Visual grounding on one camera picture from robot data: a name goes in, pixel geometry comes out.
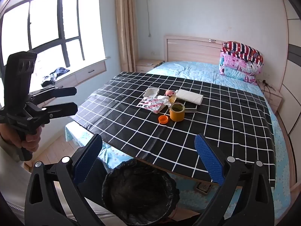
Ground person's grey trousers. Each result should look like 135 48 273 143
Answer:
5 181 113 226

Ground small yellow liquid bottle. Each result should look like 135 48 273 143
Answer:
169 90 179 104

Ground person's left hand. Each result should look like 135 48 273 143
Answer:
0 124 42 151

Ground black framed window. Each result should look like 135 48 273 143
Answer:
0 0 85 76

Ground pink printed packet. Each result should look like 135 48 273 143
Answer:
136 97 166 115

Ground crumpled white tissue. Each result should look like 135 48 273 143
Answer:
143 88 160 98
156 95 173 106

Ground white paper roll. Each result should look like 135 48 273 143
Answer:
175 89 204 105

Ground white power cord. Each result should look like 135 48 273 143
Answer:
144 0 152 38

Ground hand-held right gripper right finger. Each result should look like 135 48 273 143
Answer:
194 134 275 226

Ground white and grey wardrobe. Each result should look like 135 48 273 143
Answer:
280 0 301 151

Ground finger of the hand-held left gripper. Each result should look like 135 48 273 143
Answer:
25 102 78 128
29 87 78 103

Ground trash bin with black bag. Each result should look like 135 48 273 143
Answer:
102 158 180 225

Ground dark crumpled clothes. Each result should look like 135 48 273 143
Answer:
41 67 70 87

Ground person's left forearm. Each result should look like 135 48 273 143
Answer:
0 134 32 215

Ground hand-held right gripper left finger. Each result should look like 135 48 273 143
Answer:
25 134 106 226

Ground beige curtain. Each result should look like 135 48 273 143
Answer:
115 0 140 69

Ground black checked tablecloth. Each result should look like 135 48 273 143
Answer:
68 72 276 189

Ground wooden nightstand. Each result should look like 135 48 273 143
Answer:
136 59 164 73
257 80 284 113

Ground wooden window bench drawers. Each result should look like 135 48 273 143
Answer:
24 56 111 104

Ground black cable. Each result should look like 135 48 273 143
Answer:
262 79 276 93

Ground bed with blue sheet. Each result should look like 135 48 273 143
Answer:
65 60 294 219

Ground pink printed folded quilt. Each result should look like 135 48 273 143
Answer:
219 52 261 85

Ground striped folded blanket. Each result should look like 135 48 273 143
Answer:
220 41 264 64

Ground wooden headboard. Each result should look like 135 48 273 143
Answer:
164 35 265 66

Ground yellow tape roll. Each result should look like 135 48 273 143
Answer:
170 102 186 122

